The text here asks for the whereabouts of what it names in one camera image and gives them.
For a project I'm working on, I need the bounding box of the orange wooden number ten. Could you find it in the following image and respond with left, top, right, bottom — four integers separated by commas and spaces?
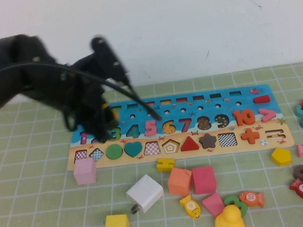
232, 108, 257, 128

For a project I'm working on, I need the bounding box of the green wooden circle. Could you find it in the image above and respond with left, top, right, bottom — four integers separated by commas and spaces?
105, 143, 125, 161

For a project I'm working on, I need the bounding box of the pink trapezoid wooden block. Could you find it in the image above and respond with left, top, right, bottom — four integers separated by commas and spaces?
201, 192, 227, 220

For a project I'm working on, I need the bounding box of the yellow wooden fish nine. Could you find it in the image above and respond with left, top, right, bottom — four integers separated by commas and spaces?
178, 193, 203, 221

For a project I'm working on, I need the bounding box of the orange wooden fish ten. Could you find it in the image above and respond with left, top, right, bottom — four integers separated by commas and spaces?
238, 189, 266, 211

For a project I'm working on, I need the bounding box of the red wooden triangle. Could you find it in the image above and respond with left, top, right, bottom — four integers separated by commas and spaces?
179, 134, 201, 152

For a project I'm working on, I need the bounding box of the pink wooden greater-than sign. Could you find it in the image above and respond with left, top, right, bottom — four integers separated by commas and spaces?
258, 107, 278, 123

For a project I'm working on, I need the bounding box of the white charger plug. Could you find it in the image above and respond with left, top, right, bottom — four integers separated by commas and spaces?
124, 172, 167, 216

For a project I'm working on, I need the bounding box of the thick black camera cable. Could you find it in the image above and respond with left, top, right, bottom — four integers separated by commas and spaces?
0, 46, 163, 141

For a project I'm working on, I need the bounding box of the green checked tablecloth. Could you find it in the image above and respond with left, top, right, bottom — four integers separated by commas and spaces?
0, 62, 303, 227

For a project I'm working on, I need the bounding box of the red wooden minus sign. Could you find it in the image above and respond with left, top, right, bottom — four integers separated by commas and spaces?
253, 95, 271, 105

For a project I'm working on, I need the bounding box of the brown wooden star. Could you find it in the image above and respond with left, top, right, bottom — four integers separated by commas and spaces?
197, 132, 218, 150

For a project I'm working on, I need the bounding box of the yellow wooden equals sign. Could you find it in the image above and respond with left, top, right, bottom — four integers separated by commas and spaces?
155, 156, 177, 174

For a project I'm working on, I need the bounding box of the teal wooden heart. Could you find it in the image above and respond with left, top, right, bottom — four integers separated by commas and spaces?
123, 141, 144, 159

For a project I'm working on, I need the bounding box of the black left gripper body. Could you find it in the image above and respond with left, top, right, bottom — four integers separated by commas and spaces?
55, 51, 115, 133

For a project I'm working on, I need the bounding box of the green wooden number three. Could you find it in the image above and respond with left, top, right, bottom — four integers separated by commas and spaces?
222, 193, 250, 220

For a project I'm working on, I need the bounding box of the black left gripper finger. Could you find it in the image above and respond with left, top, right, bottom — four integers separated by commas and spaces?
84, 108, 109, 146
100, 101, 120, 134

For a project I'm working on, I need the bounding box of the yellow wooden pentagon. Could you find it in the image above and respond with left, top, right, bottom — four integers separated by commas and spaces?
270, 146, 293, 168

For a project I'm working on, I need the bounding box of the yellow rubber duck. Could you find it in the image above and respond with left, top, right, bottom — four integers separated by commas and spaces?
212, 203, 246, 227

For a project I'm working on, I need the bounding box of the blue number shape puzzle board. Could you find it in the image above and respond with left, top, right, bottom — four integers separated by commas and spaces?
60, 81, 295, 174

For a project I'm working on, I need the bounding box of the dark pink wooden cube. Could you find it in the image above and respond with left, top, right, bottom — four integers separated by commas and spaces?
190, 164, 219, 197

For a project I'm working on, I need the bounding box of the light pink wooden cube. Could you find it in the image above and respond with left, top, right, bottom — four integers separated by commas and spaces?
71, 157, 99, 187

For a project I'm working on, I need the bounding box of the orange wooden plus sign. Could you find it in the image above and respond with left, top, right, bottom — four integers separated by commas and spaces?
239, 127, 261, 146

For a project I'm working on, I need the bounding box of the orange wooden cube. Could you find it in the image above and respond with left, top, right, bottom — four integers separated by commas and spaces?
165, 165, 196, 199

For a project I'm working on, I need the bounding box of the pink wooden number five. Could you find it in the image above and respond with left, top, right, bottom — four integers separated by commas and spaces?
143, 120, 159, 137

